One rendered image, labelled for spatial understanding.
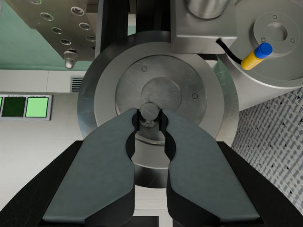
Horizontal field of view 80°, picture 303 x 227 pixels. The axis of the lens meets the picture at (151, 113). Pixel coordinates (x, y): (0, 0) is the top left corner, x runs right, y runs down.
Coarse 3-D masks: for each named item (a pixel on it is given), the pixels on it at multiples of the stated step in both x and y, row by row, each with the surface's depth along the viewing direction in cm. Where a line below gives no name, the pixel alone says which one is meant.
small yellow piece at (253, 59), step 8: (224, 48) 14; (256, 48) 11; (264, 48) 11; (232, 56) 14; (248, 56) 12; (256, 56) 12; (264, 56) 11; (240, 64) 13; (248, 64) 12; (256, 64) 12
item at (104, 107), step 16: (144, 48) 17; (160, 48) 17; (112, 64) 16; (128, 64) 16; (192, 64) 17; (208, 64) 17; (112, 80) 16; (208, 80) 16; (96, 96) 16; (112, 96) 16; (208, 96) 16; (96, 112) 16; (112, 112) 16; (208, 112) 16; (224, 112) 16; (208, 128) 16; (144, 144) 15; (144, 160) 15; (160, 160) 15
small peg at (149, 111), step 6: (150, 102) 12; (144, 108) 11; (150, 108) 11; (156, 108) 11; (144, 114) 11; (150, 114) 11; (156, 114) 11; (144, 120) 11; (150, 120) 11; (156, 120) 11; (144, 126) 14; (150, 126) 13
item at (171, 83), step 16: (144, 64) 15; (160, 64) 15; (176, 64) 15; (128, 80) 15; (144, 80) 15; (160, 80) 15; (176, 80) 15; (192, 80) 15; (128, 96) 14; (144, 96) 15; (160, 96) 15; (176, 96) 15; (192, 96) 15; (176, 112) 14; (192, 112) 14; (144, 128) 14; (160, 144) 16
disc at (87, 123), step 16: (144, 32) 18; (160, 32) 18; (112, 48) 17; (128, 48) 17; (96, 64) 17; (96, 80) 17; (224, 80) 17; (80, 96) 16; (224, 96) 17; (80, 112) 16; (80, 128) 16; (224, 128) 16; (144, 176) 15; (160, 176) 15
